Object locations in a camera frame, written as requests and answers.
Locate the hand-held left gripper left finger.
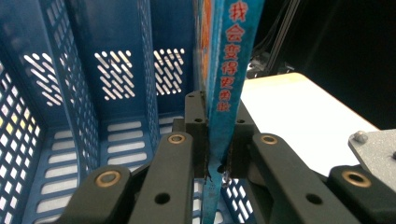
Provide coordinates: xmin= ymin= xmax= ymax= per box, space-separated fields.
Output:
xmin=172 ymin=90 xmax=209 ymax=180

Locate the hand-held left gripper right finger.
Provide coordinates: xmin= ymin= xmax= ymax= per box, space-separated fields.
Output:
xmin=226 ymin=102 xmax=261 ymax=181

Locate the colourful children's picture book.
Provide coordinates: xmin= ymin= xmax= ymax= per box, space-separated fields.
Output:
xmin=192 ymin=0 xmax=266 ymax=224

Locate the blue plastic file rack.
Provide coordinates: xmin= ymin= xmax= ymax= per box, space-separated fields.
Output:
xmin=0 ymin=0 xmax=258 ymax=224

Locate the black metal stand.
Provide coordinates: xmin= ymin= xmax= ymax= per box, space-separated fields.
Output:
xmin=248 ymin=0 xmax=302 ymax=78

